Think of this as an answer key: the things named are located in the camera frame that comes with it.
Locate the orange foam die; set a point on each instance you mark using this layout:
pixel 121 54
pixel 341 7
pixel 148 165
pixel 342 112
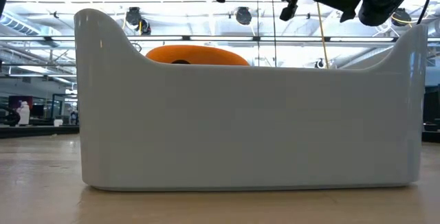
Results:
pixel 206 55

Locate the grey plastic bin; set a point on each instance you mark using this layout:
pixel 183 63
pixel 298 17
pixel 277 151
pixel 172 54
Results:
pixel 240 128

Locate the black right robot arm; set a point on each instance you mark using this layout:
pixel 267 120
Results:
pixel 385 0

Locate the black ceiling spotlight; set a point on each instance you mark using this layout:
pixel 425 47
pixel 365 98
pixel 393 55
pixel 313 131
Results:
pixel 134 17
pixel 243 16
pixel 403 19

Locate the small white cup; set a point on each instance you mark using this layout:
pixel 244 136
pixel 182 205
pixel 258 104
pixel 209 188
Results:
pixel 58 123

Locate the white bottle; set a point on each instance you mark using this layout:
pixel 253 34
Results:
pixel 23 114

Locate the dark red monitor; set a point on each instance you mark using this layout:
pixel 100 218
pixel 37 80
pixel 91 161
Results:
pixel 15 101

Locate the black aluminium table frame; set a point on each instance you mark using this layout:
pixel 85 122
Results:
pixel 34 132

